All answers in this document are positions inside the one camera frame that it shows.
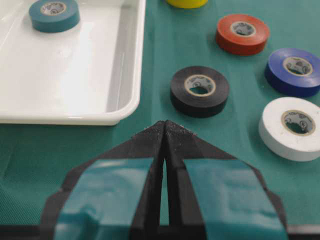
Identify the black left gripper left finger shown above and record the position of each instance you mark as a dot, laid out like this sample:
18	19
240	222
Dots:
115	196

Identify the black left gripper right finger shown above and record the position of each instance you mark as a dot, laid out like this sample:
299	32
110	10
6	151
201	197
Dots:
212	195

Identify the black tape roll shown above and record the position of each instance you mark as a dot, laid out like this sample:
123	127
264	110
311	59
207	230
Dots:
199	91

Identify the blue tape roll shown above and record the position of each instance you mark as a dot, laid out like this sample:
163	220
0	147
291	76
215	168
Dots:
293	72

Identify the red tape roll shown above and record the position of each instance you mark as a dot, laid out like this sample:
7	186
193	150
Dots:
241	34

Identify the green tape roll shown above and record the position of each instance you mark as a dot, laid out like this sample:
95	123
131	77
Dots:
54	16

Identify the white tape roll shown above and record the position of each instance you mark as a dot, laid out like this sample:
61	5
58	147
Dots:
290	127

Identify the yellow tape roll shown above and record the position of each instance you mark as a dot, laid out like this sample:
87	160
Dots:
187	4

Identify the white plastic tray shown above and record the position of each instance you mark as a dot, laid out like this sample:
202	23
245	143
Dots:
87	75

